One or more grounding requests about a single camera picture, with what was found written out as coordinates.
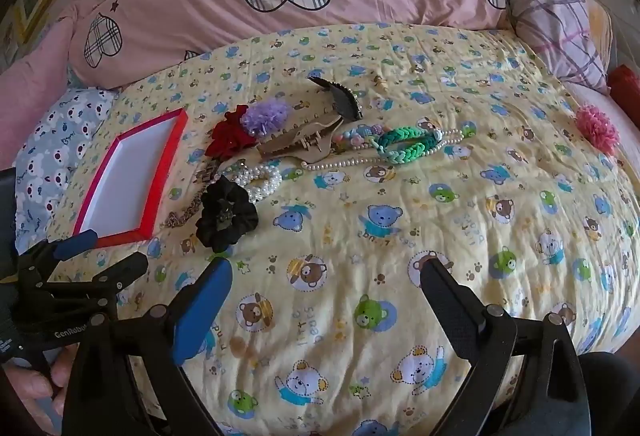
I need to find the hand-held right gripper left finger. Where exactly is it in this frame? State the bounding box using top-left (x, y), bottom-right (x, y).
top-left (62, 257), bottom-right (236, 436)

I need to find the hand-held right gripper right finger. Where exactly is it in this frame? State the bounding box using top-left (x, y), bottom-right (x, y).
top-left (419, 256), bottom-right (588, 436)

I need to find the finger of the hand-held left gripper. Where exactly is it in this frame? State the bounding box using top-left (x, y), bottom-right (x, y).
top-left (17, 229), bottom-right (99, 278)
top-left (75, 252), bottom-right (149, 298)

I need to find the red box with white inside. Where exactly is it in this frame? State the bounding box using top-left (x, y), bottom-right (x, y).
top-left (72, 108), bottom-right (190, 249)

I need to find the rhinestone chain necklace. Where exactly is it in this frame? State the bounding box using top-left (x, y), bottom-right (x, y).
top-left (162, 159), bottom-right (226, 231)

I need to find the black scrunchie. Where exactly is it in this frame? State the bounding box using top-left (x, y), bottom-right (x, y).
top-left (195, 176), bottom-right (259, 253)

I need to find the chunky pearl bracelet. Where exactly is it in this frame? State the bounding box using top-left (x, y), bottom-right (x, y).
top-left (220, 163), bottom-right (284, 203)

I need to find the red scrunchie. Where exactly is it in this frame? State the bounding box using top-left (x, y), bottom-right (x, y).
top-left (205, 105), bottom-right (258, 160)

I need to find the green braided bracelet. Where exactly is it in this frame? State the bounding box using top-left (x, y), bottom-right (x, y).
top-left (375, 126), bottom-right (447, 165)

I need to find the beige hair claw clip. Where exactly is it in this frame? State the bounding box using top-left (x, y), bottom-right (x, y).
top-left (257, 113), bottom-right (345, 163)

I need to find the pastel bead bracelet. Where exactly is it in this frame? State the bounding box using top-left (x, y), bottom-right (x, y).
top-left (330, 123), bottom-right (386, 154)

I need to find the purple mesh scrunchie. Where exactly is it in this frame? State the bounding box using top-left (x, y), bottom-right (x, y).
top-left (241, 97), bottom-right (292, 137)

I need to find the black hair claw clip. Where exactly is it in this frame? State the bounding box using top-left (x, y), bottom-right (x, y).
top-left (307, 75), bottom-right (365, 122)

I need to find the person's left hand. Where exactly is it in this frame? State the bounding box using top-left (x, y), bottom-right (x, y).
top-left (0, 345), bottom-right (77, 436)

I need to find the yellow bear print blanket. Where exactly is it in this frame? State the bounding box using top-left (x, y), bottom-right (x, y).
top-left (15, 24), bottom-right (640, 436)

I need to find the grey bear print pillow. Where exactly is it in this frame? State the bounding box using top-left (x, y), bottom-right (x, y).
top-left (14, 88), bottom-right (121, 252)

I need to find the plain pink bed sheet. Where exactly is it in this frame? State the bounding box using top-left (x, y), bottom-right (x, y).
top-left (0, 14), bottom-right (76, 157)

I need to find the dark trouser leg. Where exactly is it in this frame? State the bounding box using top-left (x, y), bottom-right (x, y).
top-left (577, 351), bottom-right (640, 436)

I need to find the pink flower scrunchie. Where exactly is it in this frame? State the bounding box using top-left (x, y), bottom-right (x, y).
top-left (575, 104), bottom-right (621, 156)

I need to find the red cloth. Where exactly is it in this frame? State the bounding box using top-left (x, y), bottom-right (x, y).
top-left (607, 65), bottom-right (640, 109)

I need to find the purple striped pillow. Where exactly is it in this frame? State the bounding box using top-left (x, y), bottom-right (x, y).
top-left (497, 0), bottom-right (613, 96)

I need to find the long pearl necklace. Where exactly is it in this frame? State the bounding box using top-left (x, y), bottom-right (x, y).
top-left (300, 127), bottom-right (466, 172)

